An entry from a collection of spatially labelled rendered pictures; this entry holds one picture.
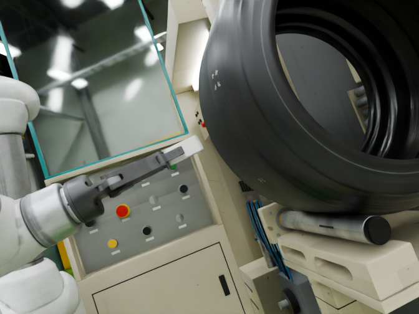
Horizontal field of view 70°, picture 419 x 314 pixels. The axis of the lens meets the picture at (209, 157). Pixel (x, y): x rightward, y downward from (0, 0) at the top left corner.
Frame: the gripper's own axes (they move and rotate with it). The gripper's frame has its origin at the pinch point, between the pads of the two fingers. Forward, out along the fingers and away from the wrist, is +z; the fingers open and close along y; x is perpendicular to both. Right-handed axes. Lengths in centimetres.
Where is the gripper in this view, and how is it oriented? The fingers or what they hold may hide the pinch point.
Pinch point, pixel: (183, 150)
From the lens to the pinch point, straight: 53.9
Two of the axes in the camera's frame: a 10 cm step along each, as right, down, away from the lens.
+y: -1.9, 1.4, 9.7
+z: 8.7, -4.4, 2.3
